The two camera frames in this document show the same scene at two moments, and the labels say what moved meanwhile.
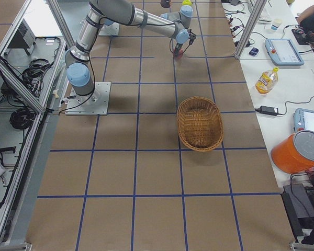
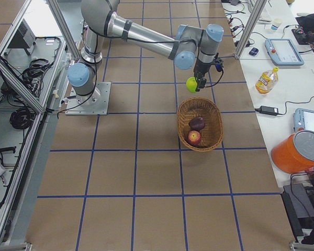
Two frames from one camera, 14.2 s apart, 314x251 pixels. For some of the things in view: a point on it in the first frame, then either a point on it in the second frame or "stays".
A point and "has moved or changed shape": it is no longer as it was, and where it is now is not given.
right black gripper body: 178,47 to 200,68
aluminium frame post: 259,7 stays
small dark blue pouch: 254,52 stays
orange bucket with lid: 302,150 stays
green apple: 187,2 to 191,84
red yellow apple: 180,53 has moved or changed shape
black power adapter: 268,110 stays
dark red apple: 165,3 to 197,123
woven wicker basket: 200,124 stays
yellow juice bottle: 267,81 stays
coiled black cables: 21,118 stays
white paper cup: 277,22 stays
